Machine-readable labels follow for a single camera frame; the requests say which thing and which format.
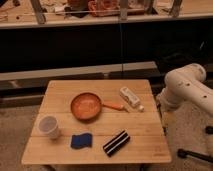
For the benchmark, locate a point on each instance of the orange object on shelf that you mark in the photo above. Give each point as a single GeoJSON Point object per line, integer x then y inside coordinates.
{"type": "Point", "coordinates": [101, 8]}

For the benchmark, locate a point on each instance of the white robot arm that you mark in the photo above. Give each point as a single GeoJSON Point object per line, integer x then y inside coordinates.
{"type": "Point", "coordinates": [186, 83]}

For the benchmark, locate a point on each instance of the small white ball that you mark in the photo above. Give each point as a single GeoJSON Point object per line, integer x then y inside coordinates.
{"type": "Point", "coordinates": [141, 108]}

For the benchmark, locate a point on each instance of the wooden table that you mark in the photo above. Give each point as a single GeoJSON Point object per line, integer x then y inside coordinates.
{"type": "Point", "coordinates": [147, 141]}

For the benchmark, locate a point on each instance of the black tripod leg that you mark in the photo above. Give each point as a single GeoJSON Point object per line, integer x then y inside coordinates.
{"type": "Point", "coordinates": [181, 153]}

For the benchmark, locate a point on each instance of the translucent plastic cup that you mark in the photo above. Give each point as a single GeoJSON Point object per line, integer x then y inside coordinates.
{"type": "Point", "coordinates": [48, 126]}

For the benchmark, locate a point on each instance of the orange frying pan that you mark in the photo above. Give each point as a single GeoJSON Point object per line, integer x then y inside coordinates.
{"type": "Point", "coordinates": [87, 106]}

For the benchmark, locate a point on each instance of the black white striped eraser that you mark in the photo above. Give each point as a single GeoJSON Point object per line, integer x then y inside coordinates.
{"type": "Point", "coordinates": [116, 143]}

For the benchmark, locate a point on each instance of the blue cloth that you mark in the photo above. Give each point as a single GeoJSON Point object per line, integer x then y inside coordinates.
{"type": "Point", "coordinates": [81, 141]}

